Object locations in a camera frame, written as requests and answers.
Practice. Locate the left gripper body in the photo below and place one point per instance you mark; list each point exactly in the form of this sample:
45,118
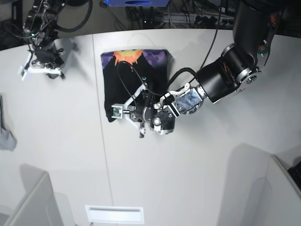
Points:
137,105

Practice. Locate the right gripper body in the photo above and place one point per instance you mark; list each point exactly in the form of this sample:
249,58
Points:
43,61

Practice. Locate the black T-shirt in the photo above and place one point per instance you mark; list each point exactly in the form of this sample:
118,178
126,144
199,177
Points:
122,69

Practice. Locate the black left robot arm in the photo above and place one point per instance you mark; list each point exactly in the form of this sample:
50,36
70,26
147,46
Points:
255,24

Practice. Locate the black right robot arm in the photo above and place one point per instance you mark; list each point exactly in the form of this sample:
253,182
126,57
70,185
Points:
41,29

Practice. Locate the grey cloth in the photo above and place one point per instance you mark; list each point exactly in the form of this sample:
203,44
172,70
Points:
7,140

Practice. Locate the blue box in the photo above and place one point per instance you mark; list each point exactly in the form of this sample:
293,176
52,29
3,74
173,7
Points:
143,3

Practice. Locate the white power strip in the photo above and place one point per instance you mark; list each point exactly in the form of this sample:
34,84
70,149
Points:
193,19

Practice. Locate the white left partition panel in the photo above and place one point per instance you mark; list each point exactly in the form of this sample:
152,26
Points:
37,208

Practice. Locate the white partition panel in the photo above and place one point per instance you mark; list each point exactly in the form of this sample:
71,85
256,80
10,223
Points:
37,208
274,200

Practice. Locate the white right partition panel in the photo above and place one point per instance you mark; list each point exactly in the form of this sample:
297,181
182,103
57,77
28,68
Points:
274,200

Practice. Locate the black keyboard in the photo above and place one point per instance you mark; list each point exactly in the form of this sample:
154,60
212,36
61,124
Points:
295,173

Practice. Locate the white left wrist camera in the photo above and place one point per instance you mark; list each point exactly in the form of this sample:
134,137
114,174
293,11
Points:
117,111

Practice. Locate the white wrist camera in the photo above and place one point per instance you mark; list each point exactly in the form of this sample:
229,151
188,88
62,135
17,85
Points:
117,111
22,72

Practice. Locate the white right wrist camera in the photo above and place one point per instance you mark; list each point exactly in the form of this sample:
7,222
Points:
22,72

